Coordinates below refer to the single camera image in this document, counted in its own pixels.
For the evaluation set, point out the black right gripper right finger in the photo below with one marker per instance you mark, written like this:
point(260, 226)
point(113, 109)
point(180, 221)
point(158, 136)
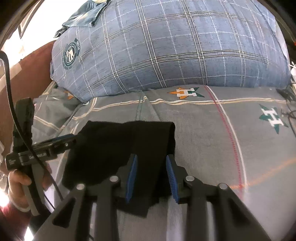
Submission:
point(212, 211)

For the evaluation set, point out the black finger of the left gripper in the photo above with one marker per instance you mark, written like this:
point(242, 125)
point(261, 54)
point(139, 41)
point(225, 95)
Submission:
point(55, 146)

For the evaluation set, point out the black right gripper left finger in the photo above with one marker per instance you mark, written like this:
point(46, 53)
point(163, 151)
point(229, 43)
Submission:
point(89, 212)

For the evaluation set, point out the black pants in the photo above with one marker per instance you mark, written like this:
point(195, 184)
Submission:
point(106, 146)

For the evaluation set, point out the red sleeved left forearm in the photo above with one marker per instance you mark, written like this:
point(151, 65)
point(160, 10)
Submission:
point(14, 222)

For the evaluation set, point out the left hand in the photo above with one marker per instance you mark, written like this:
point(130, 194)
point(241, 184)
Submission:
point(17, 180)

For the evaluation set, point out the brown wooden headboard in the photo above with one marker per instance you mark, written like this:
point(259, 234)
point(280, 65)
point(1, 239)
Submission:
point(29, 78)

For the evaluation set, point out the grey patterned bed sheet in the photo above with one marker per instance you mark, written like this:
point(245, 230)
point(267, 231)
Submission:
point(244, 137)

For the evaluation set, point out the blue plaid quilt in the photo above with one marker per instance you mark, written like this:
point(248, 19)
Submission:
point(141, 45)

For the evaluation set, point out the blue cloth on quilt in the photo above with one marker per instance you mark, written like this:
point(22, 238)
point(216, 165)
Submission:
point(85, 16)

